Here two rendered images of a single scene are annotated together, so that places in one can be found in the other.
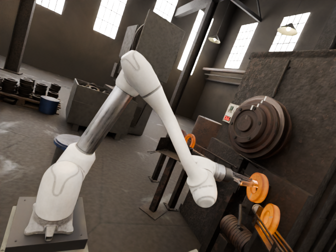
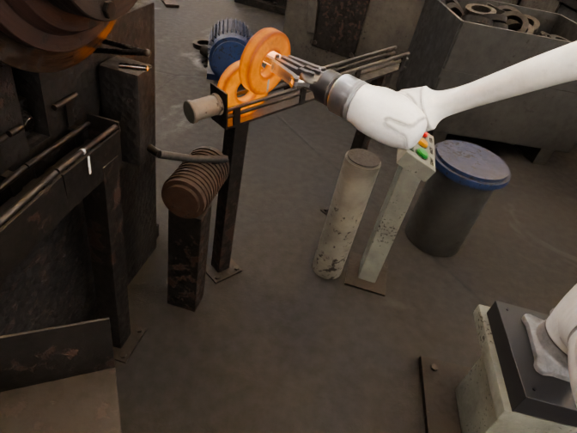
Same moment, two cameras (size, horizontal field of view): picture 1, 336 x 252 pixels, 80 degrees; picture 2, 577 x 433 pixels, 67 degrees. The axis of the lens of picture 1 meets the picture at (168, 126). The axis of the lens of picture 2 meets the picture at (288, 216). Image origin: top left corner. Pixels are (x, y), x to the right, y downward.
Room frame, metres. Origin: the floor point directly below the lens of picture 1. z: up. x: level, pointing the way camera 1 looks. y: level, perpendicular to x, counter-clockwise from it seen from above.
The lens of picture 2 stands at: (1.83, 0.14, 1.21)
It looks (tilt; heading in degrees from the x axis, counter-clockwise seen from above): 38 degrees down; 214
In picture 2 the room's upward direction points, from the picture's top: 13 degrees clockwise
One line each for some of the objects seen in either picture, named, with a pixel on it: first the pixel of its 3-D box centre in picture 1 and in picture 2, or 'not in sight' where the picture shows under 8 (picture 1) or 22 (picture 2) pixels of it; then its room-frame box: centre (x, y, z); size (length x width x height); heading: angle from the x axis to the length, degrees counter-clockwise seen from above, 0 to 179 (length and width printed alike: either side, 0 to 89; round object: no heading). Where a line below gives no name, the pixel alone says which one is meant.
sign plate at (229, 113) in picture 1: (235, 115); not in sight; (1.85, -0.55, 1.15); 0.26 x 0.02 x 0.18; 28
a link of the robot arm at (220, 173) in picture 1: (217, 172); (346, 96); (1.01, -0.33, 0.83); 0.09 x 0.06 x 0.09; 5
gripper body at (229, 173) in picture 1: (230, 176); (319, 82); (1.01, -0.40, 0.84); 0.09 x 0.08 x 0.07; 95
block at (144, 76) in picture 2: (255, 197); (127, 112); (1.30, -0.73, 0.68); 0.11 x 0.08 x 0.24; 118
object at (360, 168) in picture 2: not in sight; (343, 218); (0.66, -0.40, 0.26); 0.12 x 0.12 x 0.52
